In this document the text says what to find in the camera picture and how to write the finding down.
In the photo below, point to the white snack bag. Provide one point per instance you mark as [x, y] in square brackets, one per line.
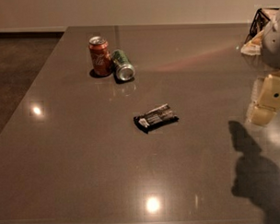
[254, 45]

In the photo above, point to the black wire basket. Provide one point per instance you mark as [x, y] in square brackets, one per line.
[261, 18]

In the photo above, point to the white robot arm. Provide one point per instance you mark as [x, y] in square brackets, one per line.
[263, 40]

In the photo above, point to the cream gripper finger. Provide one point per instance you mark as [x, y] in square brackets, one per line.
[254, 109]
[269, 99]

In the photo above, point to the black rxbar chocolate wrapper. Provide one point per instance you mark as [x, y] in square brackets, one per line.
[155, 118]

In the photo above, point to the green soda can lying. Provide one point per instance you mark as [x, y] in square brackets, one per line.
[122, 67]

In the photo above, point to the red coca-cola can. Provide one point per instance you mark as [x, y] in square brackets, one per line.
[100, 56]

